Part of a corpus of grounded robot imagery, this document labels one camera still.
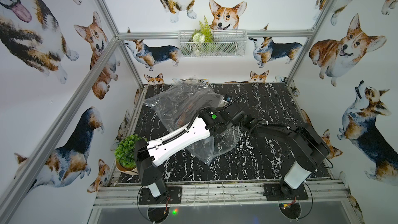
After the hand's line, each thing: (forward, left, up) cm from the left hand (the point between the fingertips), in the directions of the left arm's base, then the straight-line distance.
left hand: (221, 115), depth 73 cm
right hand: (+8, +4, -11) cm, 14 cm away
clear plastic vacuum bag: (+26, +25, -24) cm, 44 cm away
